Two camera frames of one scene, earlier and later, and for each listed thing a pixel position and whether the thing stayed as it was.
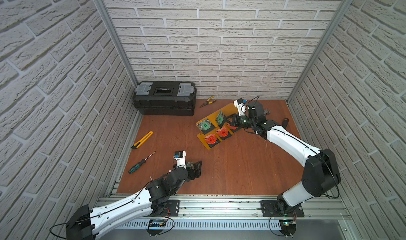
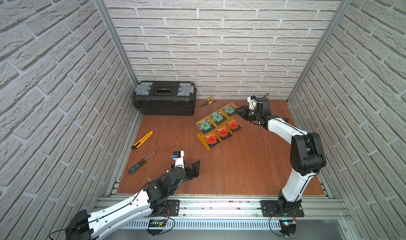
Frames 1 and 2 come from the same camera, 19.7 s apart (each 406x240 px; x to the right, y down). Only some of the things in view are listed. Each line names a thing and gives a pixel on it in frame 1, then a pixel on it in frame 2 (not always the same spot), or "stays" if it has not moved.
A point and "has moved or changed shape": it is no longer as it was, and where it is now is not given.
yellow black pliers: x=208 y=101 stays
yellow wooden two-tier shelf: x=217 y=126 stays
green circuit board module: x=220 y=119 has moved or changed shape
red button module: x=223 y=131 stays
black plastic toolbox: x=169 y=98 stays
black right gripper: x=235 y=119 → x=243 y=112
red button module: x=232 y=127 stays
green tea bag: x=190 y=164 has moved or changed shape
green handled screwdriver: x=137 y=165 stays
